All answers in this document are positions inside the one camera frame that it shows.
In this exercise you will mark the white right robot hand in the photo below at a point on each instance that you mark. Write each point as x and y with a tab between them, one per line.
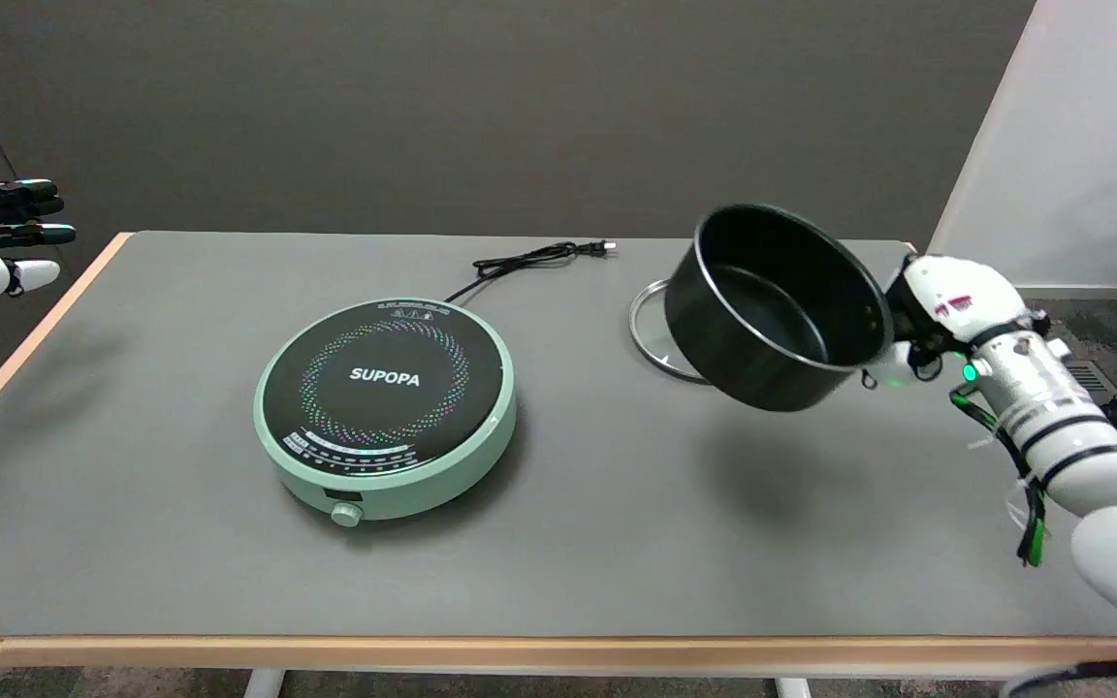
956	301

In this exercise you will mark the black soup pot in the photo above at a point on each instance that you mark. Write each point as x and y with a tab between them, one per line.
777	310

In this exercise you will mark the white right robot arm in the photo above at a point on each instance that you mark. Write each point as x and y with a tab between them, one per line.
1072	436

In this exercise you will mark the glass pot lid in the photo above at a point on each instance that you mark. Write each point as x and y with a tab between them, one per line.
651	325

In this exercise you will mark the green induction stove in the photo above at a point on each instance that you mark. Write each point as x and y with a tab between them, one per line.
385	407

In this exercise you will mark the floor vent grille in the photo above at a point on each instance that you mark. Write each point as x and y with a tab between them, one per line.
1092	376

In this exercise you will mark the white table leg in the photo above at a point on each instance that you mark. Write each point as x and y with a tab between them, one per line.
793	686
263	682

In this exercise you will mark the grey table mat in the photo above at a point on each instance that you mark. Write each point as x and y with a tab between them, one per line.
520	436

